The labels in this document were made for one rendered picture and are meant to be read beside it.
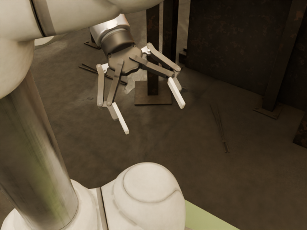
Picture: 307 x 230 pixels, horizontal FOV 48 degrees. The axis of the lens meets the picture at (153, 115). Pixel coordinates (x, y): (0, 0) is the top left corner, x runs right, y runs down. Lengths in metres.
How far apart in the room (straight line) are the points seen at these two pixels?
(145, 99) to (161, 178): 1.17
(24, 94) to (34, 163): 0.11
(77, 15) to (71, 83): 1.77
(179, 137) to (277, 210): 0.54
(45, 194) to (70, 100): 1.41
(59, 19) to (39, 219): 0.41
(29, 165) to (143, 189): 0.30
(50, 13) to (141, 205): 0.50
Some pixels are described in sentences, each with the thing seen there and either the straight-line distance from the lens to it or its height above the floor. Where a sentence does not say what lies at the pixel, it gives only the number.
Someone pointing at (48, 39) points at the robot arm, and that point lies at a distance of 0.81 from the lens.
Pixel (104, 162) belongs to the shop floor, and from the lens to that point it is 1.60.
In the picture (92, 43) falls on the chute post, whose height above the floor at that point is 0.01.
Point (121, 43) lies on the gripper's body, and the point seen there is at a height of 0.83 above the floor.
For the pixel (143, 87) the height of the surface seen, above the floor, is 0.01.
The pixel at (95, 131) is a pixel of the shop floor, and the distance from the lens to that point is 1.73.
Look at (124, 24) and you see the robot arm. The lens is 0.80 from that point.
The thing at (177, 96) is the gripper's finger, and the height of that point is 0.75.
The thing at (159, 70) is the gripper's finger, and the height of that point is 0.78.
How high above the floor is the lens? 1.24
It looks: 44 degrees down
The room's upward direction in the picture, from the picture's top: straight up
